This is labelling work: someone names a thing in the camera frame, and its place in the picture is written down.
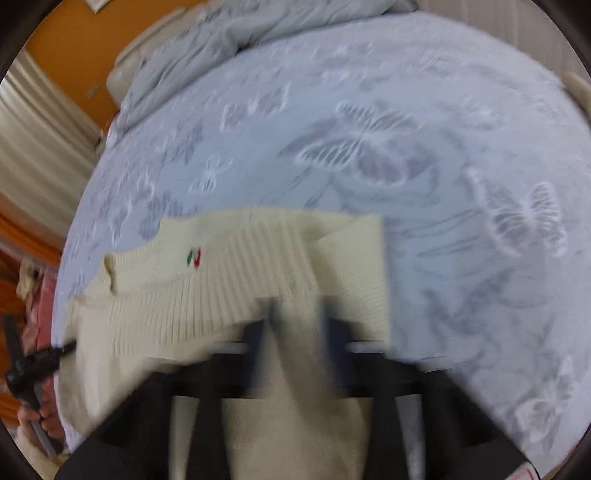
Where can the cream knitted sweater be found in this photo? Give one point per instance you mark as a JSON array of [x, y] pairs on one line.
[[207, 286]]

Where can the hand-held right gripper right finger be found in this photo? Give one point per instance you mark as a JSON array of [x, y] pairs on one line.
[[334, 355]]

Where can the beige padded headboard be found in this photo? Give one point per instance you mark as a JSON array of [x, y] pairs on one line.
[[121, 69]]

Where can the orange curtain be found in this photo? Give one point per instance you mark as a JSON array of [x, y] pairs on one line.
[[23, 240]]

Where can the grey butterfly print bed sheet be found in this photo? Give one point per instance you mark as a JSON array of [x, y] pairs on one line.
[[369, 207]]

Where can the person's left hand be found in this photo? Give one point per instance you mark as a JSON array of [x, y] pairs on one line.
[[34, 417]]

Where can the white pleated curtain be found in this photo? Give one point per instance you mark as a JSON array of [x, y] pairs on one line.
[[37, 138]]

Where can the grey crumpled duvet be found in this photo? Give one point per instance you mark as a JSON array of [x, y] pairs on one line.
[[194, 55]]

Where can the wall socket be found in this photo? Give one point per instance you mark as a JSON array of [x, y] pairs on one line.
[[92, 90]]

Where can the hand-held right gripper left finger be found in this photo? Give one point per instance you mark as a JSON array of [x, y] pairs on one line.
[[261, 355]]

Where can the small crumpled beige cloth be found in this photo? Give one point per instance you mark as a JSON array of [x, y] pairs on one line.
[[28, 277]]

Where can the pink patterned blanket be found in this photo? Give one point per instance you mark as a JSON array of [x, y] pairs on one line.
[[41, 304]]

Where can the white wardrobe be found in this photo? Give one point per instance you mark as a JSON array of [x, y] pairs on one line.
[[485, 18]]

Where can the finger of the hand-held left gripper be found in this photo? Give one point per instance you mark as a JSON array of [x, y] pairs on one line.
[[62, 350]]

